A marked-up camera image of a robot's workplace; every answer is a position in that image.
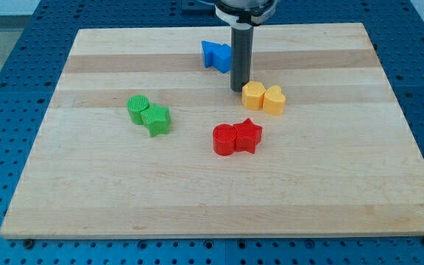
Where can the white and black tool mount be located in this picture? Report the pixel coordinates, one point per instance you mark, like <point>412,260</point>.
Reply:
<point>245,12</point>

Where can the yellow heart block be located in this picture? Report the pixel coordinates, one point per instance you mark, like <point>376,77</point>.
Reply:
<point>274,101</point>

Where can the green star block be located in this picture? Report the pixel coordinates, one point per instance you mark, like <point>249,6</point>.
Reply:
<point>156,118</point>

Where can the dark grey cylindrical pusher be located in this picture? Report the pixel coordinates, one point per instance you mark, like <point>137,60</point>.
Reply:
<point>241,55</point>

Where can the red cylinder block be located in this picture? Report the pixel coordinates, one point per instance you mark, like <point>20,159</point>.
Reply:
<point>224,139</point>

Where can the red star block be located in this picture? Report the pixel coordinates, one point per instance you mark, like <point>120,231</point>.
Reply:
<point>248,136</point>

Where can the blue arrow block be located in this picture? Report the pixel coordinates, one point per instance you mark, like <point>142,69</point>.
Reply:
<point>216,55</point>

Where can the yellow hexagon block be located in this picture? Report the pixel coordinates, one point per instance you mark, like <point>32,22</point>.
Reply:
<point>253,95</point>

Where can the green cylinder block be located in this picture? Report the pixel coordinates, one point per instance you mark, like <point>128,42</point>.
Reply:
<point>136,105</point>

